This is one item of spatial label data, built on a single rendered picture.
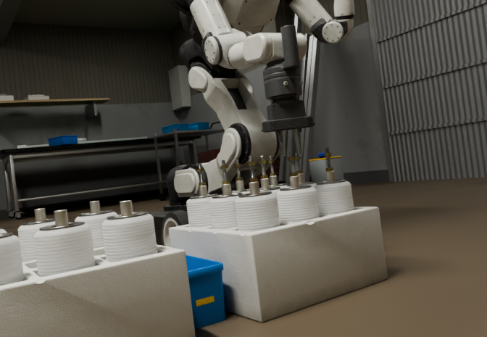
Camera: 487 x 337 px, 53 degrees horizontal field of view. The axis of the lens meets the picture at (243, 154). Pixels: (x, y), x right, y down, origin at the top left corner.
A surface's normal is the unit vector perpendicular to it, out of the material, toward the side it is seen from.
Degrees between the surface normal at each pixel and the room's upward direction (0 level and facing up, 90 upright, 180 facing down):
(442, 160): 90
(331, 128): 90
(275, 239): 90
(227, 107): 90
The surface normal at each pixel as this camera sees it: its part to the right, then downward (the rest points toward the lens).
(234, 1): 0.03, 0.54
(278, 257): 0.55, -0.09
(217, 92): -0.62, 0.45
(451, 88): -0.84, 0.09
